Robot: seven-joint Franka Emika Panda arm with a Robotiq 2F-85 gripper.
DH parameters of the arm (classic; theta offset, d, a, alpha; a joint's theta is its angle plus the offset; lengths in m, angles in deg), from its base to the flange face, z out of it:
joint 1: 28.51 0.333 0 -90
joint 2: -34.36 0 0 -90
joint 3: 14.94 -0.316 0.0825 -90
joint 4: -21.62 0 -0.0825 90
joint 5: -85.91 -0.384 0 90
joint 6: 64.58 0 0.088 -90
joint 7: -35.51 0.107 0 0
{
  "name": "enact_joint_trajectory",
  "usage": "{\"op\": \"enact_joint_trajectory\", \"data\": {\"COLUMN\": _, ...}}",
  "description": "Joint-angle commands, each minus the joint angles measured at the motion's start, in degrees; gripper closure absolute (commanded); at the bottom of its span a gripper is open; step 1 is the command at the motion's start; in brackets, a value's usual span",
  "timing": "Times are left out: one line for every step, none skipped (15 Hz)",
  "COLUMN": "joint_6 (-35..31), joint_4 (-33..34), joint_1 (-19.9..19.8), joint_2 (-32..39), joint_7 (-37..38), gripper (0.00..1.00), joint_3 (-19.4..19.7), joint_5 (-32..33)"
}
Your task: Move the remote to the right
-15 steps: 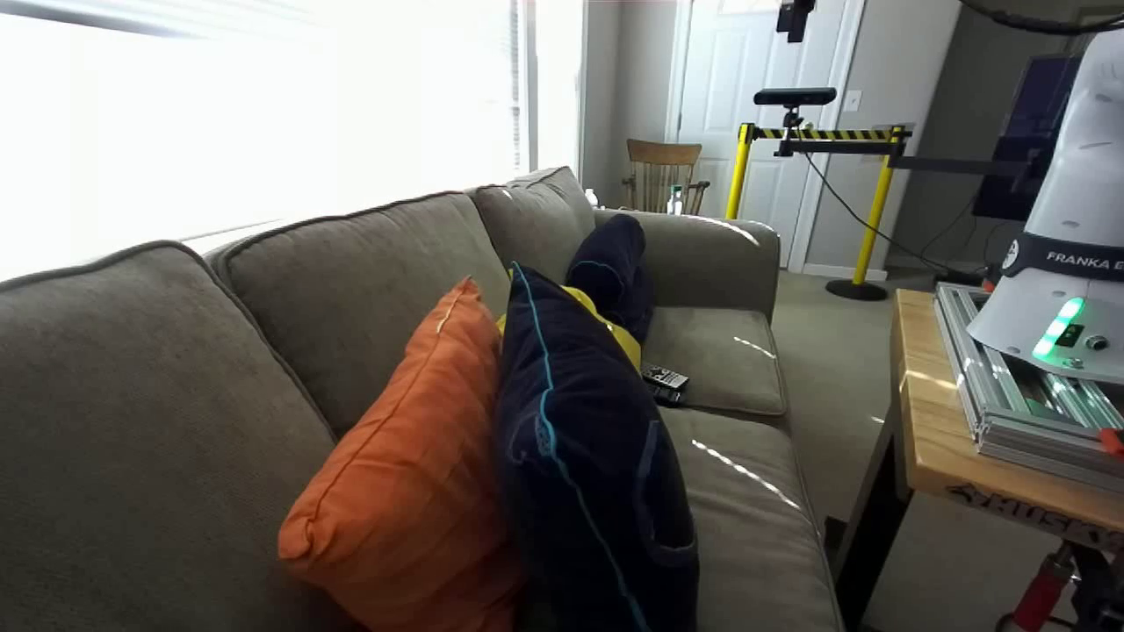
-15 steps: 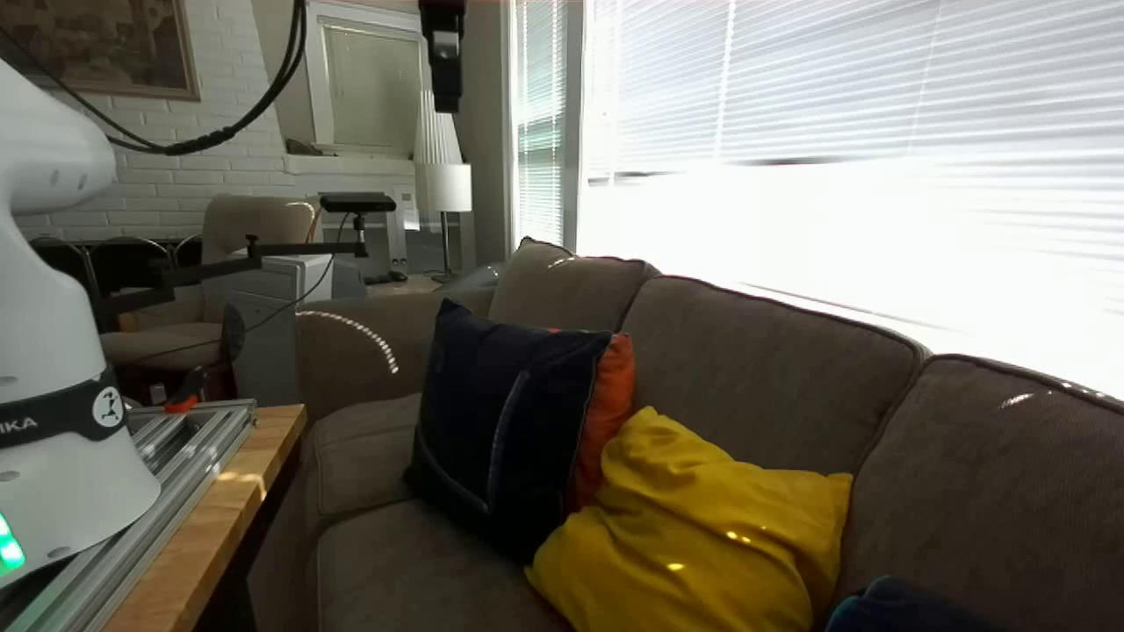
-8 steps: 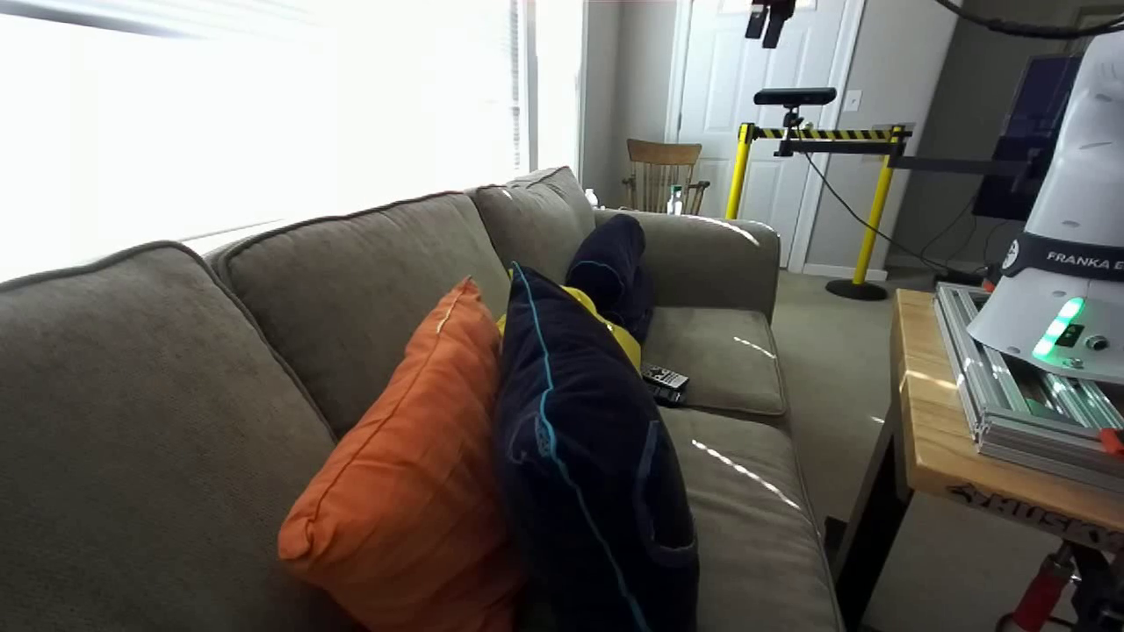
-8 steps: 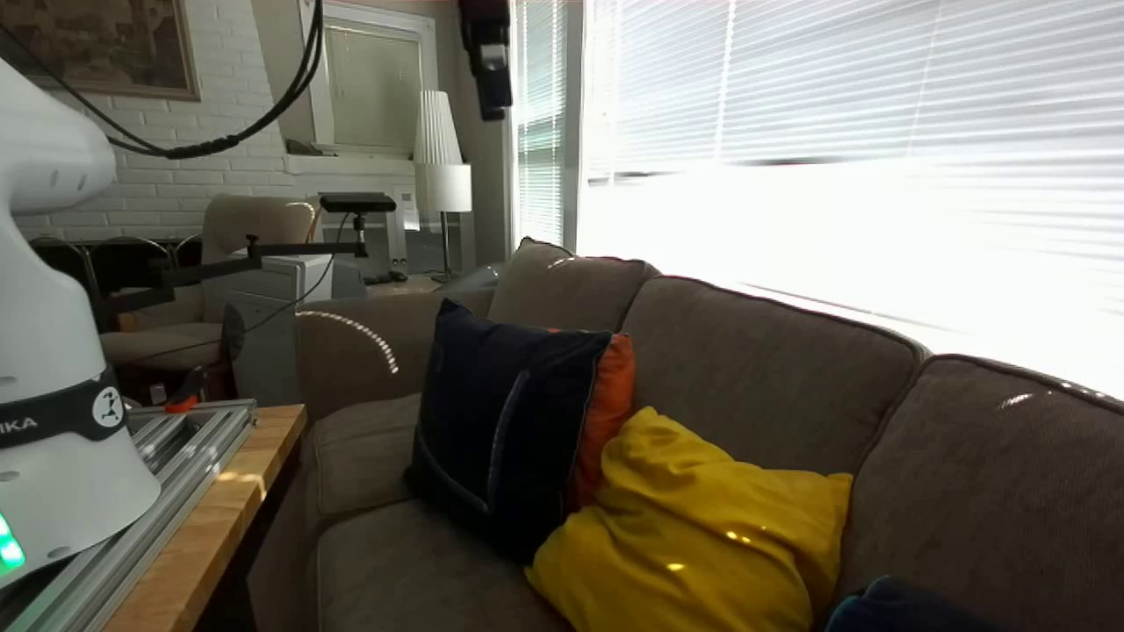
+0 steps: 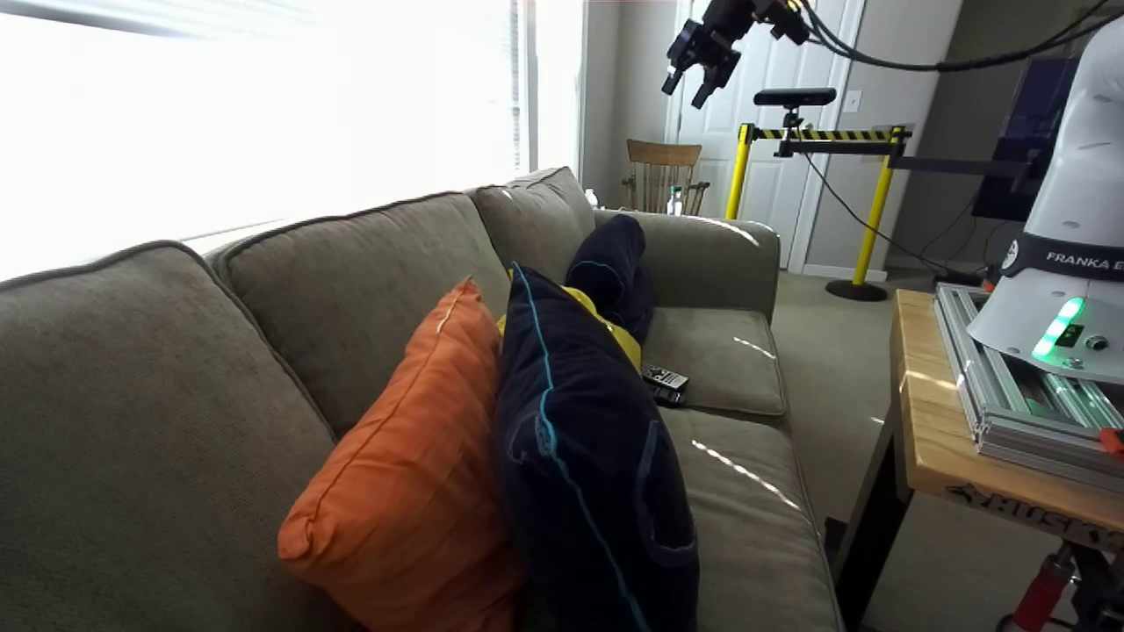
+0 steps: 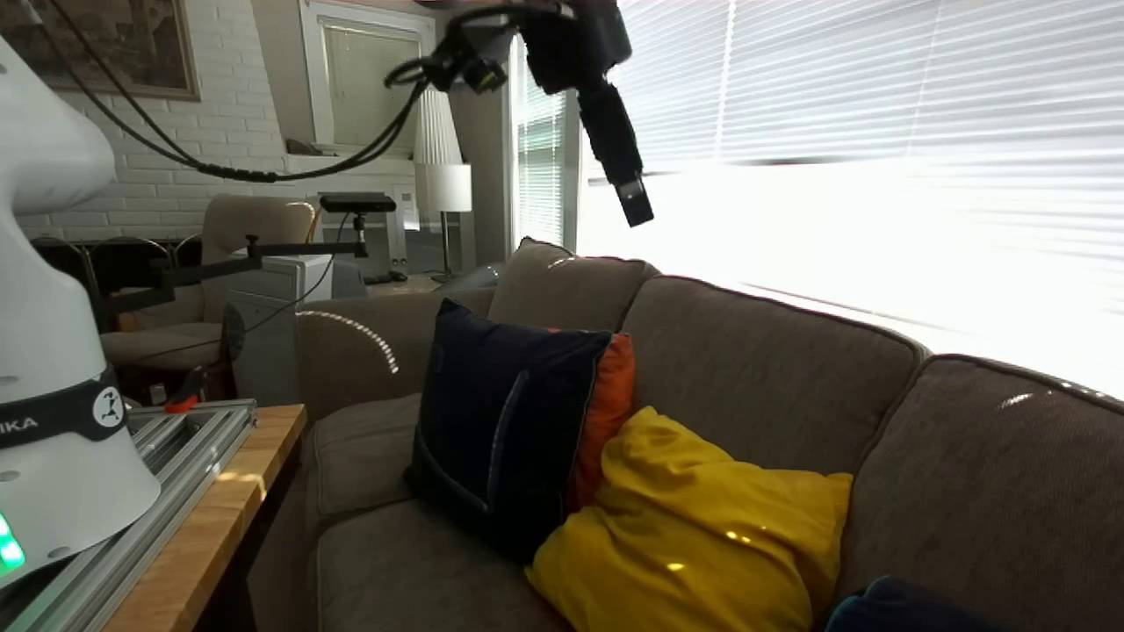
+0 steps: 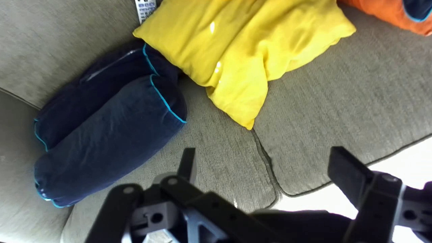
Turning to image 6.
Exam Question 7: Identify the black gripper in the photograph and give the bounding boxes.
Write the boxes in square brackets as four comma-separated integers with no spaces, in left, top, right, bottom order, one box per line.
[521,0,656,232]

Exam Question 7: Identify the white floor lamp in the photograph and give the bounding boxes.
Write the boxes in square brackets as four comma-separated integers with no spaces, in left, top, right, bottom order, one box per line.
[410,85,479,280]

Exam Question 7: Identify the orange pillow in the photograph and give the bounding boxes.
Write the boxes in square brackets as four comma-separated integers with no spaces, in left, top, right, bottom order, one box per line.
[565,332,643,511]

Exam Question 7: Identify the black stool stand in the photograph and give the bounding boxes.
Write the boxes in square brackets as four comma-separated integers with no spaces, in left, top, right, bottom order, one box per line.
[316,191,405,284]

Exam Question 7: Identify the grey-brown fabric sofa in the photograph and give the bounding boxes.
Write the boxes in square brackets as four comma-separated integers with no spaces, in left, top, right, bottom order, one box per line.
[246,235,1124,632]

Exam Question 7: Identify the white window blinds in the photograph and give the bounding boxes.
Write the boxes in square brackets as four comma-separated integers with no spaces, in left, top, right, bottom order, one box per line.
[581,0,1124,401]

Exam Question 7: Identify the beige armchair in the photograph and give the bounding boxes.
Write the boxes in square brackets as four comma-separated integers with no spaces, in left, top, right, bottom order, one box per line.
[99,193,325,380]

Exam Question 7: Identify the grey box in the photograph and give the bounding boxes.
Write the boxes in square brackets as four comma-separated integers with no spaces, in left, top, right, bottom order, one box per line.
[220,253,338,407]

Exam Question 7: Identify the small dark blue pillow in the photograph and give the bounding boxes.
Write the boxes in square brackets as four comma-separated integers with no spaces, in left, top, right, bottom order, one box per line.
[822,571,1001,632]

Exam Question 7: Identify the wooden table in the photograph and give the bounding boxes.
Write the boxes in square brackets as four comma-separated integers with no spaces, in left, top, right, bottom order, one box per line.
[101,401,314,632]

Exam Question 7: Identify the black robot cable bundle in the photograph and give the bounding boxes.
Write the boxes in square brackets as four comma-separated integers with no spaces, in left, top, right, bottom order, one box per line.
[30,0,438,185]

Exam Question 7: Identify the framed wall picture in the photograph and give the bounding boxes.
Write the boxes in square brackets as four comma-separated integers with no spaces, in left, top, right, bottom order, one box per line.
[0,0,205,104]

